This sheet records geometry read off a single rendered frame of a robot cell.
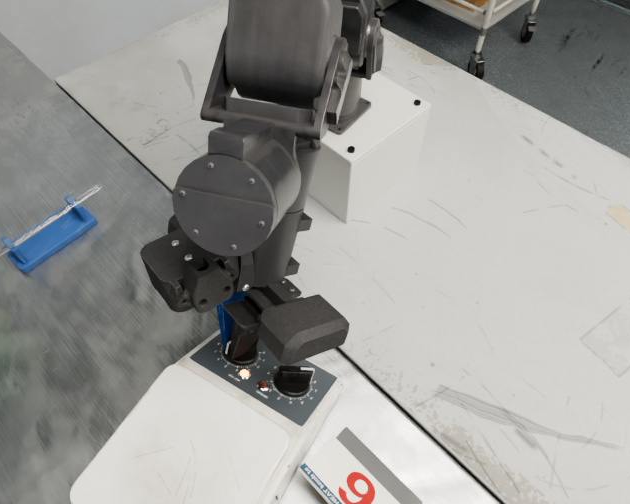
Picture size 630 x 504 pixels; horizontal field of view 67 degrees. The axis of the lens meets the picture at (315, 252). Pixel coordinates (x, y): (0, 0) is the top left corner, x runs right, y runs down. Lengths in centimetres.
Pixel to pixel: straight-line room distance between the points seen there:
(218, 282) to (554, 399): 35
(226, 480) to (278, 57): 29
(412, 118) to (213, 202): 35
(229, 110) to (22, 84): 63
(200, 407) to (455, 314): 28
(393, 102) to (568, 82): 204
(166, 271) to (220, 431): 13
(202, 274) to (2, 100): 63
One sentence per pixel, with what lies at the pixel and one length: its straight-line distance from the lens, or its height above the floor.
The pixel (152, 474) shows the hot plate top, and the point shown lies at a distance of 40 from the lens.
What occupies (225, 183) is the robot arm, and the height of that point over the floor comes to 118.
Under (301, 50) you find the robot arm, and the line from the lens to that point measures 30.
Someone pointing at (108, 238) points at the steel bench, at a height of 90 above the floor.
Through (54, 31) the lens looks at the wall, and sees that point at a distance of 180.
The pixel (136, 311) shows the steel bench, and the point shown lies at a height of 90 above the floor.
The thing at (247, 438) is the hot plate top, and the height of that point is 99.
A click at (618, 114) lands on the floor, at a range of 251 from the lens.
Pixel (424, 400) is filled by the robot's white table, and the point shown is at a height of 90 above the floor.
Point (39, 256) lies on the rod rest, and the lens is 63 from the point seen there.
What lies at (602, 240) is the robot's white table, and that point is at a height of 90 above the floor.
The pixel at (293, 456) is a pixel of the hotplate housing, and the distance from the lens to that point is 40.
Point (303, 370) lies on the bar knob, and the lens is 43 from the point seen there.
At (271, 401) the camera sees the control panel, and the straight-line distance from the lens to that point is 42.
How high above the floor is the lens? 136
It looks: 56 degrees down
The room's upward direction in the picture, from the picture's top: straight up
